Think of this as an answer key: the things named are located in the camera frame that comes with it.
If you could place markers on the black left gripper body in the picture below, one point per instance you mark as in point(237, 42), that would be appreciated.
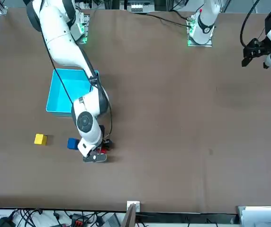
point(263, 48)

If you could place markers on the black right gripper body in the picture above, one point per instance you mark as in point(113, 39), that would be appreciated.
point(108, 143)

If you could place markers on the red cube block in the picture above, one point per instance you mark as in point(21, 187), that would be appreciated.
point(102, 150)

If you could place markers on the blue cube block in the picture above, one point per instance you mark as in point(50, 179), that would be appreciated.
point(72, 143)

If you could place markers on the yellow cube block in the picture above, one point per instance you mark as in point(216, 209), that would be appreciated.
point(40, 139)

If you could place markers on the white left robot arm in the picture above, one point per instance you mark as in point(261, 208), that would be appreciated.
point(207, 14)

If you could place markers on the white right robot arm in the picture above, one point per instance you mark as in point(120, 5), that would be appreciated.
point(62, 30)

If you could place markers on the cyan plastic box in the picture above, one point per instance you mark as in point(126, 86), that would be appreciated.
point(62, 104)

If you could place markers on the orange black power plug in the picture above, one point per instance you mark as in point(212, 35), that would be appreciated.
point(76, 221)

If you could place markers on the white power strip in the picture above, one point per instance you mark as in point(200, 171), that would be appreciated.
point(135, 6)

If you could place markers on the black power adapter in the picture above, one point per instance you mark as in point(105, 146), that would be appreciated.
point(5, 222)

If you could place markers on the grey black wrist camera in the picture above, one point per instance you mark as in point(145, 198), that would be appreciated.
point(95, 158)

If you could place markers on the aluminium camera post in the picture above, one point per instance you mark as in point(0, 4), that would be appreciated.
point(132, 212)

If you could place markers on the aluminium frame corner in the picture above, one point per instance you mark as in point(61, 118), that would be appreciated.
point(2, 8)

